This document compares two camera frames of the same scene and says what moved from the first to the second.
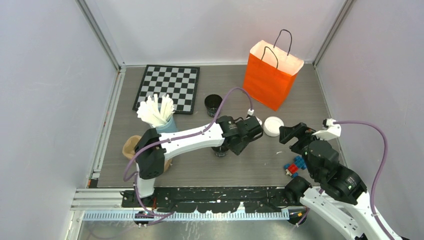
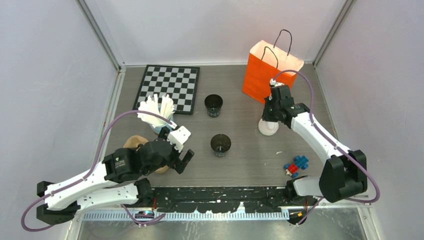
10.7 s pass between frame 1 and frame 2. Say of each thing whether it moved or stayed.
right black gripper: moved
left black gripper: moved
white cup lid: stayed
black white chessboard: stayed
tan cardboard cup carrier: stayed
